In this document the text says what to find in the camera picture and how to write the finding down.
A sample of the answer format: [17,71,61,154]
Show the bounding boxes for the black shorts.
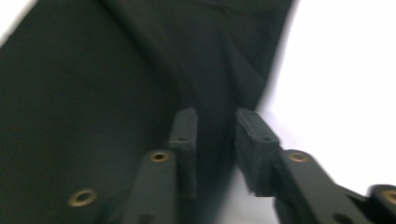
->
[0,0,296,224]

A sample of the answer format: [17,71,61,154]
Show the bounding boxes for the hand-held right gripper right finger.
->
[234,106,375,224]

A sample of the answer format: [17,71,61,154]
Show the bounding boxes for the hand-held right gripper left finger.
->
[120,106,199,224]

